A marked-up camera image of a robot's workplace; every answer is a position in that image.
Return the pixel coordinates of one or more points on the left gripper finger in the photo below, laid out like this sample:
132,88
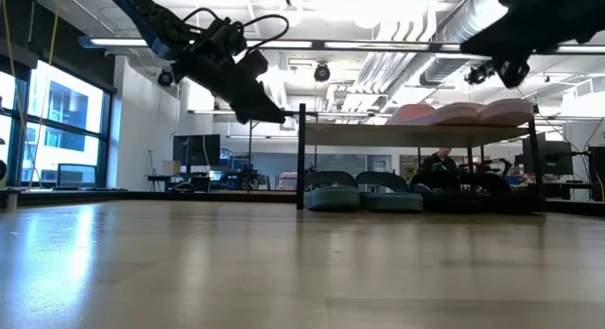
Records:
250,111
267,107

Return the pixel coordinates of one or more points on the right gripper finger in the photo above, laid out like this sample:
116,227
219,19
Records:
487,36
489,47

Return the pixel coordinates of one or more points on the pink foam slide sandal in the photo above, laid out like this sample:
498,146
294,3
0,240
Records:
508,112
454,115

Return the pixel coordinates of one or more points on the teal foam slide sandal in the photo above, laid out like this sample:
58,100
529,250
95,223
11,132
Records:
392,201
331,199

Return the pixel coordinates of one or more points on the black foam slide sandal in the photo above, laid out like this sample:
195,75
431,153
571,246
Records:
439,180
501,199

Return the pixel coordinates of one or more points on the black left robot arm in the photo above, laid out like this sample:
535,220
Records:
156,22

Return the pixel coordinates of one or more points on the black-framed wooden shelf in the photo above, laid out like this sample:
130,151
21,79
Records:
378,136

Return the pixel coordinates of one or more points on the black ceiling spotlight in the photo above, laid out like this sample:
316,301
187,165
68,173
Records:
322,72
164,78

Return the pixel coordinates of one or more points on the black monitor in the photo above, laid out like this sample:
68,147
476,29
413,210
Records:
550,158
196,149

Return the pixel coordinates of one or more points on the small cardboard box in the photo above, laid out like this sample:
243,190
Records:
171,167

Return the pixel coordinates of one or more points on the person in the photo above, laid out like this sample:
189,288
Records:
439,161

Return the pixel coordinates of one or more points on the large dark-framed window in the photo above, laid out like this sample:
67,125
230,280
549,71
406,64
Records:
66,102

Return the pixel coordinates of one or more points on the dark cabinet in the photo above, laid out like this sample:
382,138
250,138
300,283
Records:
596,173

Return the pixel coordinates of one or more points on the open laptop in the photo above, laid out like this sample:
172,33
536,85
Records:
75,176

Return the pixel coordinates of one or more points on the black ceiling-mounted camera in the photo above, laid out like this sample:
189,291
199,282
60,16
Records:
478,74

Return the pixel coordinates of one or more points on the thin black metal frame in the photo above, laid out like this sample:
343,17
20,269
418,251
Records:
250,144

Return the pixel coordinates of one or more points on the silver ventilation duct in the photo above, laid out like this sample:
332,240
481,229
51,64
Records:
454,31

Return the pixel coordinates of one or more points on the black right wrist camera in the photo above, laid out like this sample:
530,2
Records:
513,74

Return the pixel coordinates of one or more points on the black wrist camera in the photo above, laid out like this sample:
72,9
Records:
255,64
513,74

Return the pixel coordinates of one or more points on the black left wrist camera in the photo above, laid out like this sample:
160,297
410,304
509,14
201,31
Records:
255,64

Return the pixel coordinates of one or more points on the black ceiling light rail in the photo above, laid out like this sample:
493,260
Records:
354,45

